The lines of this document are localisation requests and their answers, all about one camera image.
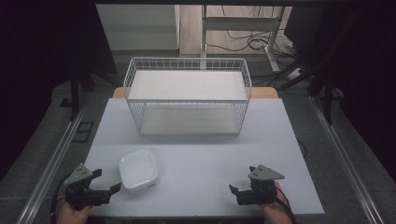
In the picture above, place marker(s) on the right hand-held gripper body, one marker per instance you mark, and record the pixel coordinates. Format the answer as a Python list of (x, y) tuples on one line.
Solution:
[(261, 186)]

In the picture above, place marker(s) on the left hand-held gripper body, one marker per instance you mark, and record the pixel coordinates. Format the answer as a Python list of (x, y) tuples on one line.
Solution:
[(81, 193)]

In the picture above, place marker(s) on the white square bowl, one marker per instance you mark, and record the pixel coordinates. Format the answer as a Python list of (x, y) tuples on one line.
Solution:
[(138, 170)]

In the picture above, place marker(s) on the person's left hand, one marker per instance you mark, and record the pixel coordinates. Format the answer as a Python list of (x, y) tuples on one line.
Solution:
[(72, 215)]

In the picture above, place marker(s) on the person's right hand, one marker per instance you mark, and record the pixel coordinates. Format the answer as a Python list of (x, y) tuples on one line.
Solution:
[(275, 210)]

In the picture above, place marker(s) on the wooden table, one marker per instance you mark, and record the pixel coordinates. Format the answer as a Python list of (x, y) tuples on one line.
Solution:
[(264, 92)]

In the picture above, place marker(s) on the black stand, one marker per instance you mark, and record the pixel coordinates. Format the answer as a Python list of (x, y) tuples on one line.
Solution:
[(327, 96), (74, 93)]

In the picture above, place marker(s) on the white power strip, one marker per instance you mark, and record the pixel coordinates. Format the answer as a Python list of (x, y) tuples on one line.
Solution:
[(294, 74)]

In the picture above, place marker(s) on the white cabinet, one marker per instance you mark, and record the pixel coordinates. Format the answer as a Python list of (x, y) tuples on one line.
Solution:
[(138, 28)]

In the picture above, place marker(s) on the black rectangular floor bracket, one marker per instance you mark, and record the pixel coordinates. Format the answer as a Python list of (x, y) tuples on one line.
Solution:
[(82, 132)]

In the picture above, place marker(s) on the aluminium floor rail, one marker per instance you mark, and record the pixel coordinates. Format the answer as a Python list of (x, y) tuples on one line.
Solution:
[(345, 161), (51, 161)]

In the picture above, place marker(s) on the white metal desk frame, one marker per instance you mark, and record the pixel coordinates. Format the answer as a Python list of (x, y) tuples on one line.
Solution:
[(239, 23)]

